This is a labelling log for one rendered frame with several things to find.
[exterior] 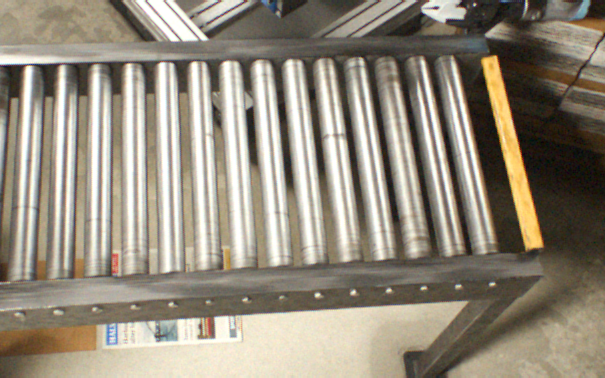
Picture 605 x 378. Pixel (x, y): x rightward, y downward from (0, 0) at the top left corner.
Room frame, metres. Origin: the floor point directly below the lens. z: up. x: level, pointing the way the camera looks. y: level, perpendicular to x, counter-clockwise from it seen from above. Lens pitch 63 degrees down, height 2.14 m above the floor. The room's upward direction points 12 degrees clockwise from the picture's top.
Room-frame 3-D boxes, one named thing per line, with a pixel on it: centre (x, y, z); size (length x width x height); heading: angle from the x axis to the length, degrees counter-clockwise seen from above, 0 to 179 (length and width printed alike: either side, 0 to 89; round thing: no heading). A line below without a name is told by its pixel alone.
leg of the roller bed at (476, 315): (0.62, -0.44, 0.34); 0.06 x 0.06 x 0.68; 16
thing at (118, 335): (0.68, 0.28, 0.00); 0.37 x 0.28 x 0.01; 106
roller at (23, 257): (0.62, 0.50, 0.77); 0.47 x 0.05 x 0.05; 16
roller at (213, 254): (0.71, 0.19, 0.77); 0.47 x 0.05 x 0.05; 16
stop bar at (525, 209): (0.86, -0.39, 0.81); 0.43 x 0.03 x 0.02; 16
